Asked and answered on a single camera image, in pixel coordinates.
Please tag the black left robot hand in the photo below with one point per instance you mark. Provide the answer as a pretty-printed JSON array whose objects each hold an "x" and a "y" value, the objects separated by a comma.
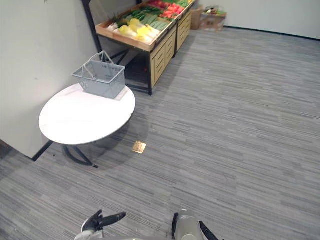
[{"x": 105, "y": 220}]

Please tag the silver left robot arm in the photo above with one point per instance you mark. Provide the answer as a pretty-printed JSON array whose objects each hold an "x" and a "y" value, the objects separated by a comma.
[{"x": 86, "y": 235}]

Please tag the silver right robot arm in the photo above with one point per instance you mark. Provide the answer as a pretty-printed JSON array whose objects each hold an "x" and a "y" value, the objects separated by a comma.
[{"x": 186, "y": 226}]

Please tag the grey plastic shopping basket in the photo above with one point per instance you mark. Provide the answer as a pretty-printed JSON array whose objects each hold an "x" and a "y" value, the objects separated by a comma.
[{"x": 105, "y": 77}]

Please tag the green leafy vegetable bunch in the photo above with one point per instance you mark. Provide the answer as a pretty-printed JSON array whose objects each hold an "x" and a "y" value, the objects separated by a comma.
[{"x": 117, "y": 20}]

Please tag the brass floor outlet plate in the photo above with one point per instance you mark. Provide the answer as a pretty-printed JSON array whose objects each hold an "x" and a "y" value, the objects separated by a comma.
[{"x": 139, "y": 147}]

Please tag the round white table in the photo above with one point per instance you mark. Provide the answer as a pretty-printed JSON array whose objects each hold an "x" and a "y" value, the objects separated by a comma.
[{"x": 86, "y": 116}]

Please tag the yellow napa cabbage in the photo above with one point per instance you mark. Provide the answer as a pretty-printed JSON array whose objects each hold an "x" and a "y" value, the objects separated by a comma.
[
  {"x": 124, "y": 29},
  {"x": 144, "y": 32},
  {"x": 135, "y": 23}
]

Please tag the pale green pea pod pile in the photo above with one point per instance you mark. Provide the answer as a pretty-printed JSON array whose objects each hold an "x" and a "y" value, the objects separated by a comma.
[{"x": 158, "y": 25}]

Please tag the dark green cucumber pile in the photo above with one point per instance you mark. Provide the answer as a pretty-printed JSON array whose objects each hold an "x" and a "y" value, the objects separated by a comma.
[{"x": 140, "y": 14}]

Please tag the red tomato pile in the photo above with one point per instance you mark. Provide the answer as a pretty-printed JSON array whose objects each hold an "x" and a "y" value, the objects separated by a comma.
[{"x": 173, "y": 10}]

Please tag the plain brown cardboard box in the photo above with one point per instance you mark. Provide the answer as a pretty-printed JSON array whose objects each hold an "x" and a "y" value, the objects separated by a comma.
[{"x": 196, "y": 18}]

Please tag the red pepper pile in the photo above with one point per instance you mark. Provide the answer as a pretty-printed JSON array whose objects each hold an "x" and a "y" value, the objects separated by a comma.
[{"x": 157, "y": 3}]

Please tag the printed cardboard box with produce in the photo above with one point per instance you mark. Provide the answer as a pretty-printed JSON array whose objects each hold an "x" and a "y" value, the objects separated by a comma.
[{"x": 212, "y": 21}]

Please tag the green pepper pile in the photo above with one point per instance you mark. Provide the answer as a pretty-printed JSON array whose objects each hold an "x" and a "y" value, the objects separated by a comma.
[{"x": 182, "y": 3}]

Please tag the wooden produce stand black frame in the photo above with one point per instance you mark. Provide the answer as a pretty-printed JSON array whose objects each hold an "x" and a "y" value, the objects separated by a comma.
[
  {"x": 152, "y": 47},
  {"x": 183, "y": 25}
]

